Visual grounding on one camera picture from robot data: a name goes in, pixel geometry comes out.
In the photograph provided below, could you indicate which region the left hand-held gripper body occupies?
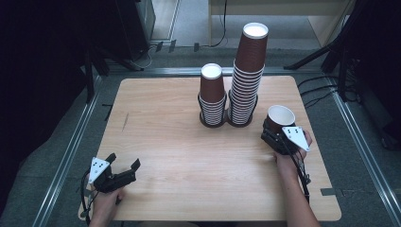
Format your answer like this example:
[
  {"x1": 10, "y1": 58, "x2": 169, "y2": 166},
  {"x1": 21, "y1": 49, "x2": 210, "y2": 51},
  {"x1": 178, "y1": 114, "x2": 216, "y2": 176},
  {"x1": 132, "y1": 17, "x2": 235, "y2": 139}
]
[{"x1": 88, "y1": 156, "x2": 138, "y2": 194}]

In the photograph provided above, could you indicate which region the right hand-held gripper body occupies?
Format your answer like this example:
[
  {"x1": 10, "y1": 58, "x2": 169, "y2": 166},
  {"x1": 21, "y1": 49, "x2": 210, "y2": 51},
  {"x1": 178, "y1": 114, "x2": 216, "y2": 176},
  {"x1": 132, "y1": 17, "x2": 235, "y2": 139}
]
[{"x1": 260, "y1": 126, "x2": 311, "y2": 156}]

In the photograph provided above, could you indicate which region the single brown paper cup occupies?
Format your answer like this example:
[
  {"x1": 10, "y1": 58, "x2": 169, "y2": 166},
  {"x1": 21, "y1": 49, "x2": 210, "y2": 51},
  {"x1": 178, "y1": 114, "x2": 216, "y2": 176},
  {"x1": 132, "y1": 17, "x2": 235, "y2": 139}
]
[{"x1": 266, "y1": 104, "x2": 297, "y2": 133}]

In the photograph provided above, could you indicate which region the black wire cup holder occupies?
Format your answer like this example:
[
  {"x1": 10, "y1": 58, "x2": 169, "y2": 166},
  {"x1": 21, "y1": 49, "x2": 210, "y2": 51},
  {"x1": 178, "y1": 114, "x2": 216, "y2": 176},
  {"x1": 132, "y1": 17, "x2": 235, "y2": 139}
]
[{"x1": 197, "y1": 93, "x2": 259, "y2": 129}]

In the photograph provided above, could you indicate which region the tall stack of brown cups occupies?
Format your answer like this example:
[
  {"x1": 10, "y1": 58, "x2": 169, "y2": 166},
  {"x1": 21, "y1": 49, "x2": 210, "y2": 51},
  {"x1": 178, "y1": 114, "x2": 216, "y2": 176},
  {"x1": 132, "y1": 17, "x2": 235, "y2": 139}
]
[{"x1": 227, "y1": 22, "x2": 270, "y2": 127}]

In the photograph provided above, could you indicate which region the person's left hand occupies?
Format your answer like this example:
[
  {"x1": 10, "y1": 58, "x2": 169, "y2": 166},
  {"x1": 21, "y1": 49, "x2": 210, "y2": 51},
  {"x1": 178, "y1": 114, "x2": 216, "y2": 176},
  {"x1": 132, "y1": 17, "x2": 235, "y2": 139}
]
[{"x1": 90, "y1": 185, "x2": 126, "y2": 219}]

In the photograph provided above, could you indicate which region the person's right hand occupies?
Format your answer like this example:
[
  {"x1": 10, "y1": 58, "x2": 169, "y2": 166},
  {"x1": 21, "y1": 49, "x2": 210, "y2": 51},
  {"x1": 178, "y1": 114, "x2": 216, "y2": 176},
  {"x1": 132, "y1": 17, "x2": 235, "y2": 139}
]
[{"x1": 272, "y1": 131, "x2": 314, "y2": 180}]

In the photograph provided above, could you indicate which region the short stack of brown cups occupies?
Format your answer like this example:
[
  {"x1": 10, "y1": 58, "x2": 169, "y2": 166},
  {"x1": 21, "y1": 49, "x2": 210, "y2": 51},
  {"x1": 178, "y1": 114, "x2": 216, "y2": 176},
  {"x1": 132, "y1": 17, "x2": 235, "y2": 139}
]
[{"x1": 198, "y1": 62, "x2": 228, "y2": 127}]

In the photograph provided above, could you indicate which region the black tripod stand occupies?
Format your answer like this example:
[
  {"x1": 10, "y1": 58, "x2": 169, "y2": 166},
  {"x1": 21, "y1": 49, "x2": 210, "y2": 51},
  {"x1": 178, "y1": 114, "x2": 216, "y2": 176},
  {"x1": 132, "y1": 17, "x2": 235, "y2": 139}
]
[{"x1": 283, "y1": 0, "x2": 401, "y2": 105}]

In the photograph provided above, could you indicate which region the black metal stand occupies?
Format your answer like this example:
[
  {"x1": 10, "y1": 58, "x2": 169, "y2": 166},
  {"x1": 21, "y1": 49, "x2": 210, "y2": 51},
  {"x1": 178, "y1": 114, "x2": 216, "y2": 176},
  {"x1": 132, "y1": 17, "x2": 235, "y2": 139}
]
[{"x1": 82, "y1": 46, "x2": 111, "y2": 104}]

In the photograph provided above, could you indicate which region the dark curtain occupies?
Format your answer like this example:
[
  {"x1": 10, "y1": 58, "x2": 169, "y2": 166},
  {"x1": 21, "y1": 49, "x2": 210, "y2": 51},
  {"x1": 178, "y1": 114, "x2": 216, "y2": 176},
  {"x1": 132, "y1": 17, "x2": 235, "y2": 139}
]
[{"x1": 0, "y1": 0, "x2": 122, "y2": 202}]

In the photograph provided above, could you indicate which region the light wooden cabinet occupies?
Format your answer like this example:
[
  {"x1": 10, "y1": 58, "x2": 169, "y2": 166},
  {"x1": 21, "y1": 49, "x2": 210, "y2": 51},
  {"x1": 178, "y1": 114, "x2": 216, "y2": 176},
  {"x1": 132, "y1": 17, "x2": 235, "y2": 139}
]
[{"x1": 207, "y1": 0, "x2": 357, "y2": 48}]

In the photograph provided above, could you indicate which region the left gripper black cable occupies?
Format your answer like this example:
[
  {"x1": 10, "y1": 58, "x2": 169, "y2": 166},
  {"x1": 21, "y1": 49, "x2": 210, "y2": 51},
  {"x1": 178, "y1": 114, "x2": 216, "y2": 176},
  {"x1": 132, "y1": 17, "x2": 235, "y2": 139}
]
[{"x1": 78, "y1": 169, "x2": 96, "y2": 227}]

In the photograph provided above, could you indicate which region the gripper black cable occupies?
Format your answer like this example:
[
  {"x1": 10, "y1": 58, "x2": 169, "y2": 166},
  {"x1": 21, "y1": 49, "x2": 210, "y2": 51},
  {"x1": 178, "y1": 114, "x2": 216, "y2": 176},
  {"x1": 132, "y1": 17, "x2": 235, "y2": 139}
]
[
  {"x1": 78, "y1": 169, "x2": 96, "y2": 227},
  {"x1": 283, "y1": 138, "x2": 312, "y2": 203}
]

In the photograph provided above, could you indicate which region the black floor cable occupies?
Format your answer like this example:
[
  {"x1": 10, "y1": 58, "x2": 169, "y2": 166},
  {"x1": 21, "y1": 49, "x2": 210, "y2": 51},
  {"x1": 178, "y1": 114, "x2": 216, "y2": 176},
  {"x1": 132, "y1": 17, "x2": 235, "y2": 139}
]
[
  {"x1": 300, "y1": 84, "x2": 336, "y2": 96},
  {"x1": 297, "y1": 75, "x2": 333, "y2": 89},
  {"x1": 303, "y1": 90, "x2": 334, "y2": 109}
]

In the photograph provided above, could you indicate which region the metal floor rail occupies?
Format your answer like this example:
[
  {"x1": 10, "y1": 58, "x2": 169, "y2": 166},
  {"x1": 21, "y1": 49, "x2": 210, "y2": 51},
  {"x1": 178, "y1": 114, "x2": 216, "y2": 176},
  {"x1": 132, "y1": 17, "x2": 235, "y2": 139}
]
[
  {"x1": 324, "y1": 75, "x2": 401, "y2": 227},
  {"x1": 32, "y1": 75, "x2": 102, "y2": 227},
  {"x1": 107, "y1": 66, "x2": 329, "y2": 77}
]

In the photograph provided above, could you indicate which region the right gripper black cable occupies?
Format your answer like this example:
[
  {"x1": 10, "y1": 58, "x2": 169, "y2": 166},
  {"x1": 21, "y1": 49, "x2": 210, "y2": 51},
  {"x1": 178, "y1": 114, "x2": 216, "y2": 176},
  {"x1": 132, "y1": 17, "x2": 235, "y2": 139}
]
[{"x1": 283, "y1": 138, "x2": 312, "y2": 203}]

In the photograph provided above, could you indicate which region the white floor cable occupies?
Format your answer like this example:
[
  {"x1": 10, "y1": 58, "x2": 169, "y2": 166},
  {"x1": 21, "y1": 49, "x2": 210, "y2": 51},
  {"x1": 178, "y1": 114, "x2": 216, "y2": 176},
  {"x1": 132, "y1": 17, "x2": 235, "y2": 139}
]
[{"x1": 131, "y1": 45, "x2": 154, "y2": 70}]

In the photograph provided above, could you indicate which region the black power cable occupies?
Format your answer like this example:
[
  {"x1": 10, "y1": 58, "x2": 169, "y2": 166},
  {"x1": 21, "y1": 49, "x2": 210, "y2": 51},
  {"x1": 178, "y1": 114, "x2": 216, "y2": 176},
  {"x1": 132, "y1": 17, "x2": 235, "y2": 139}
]
[{"x1": 209, "y1": 0, "x2": 229, "y2": 48}]

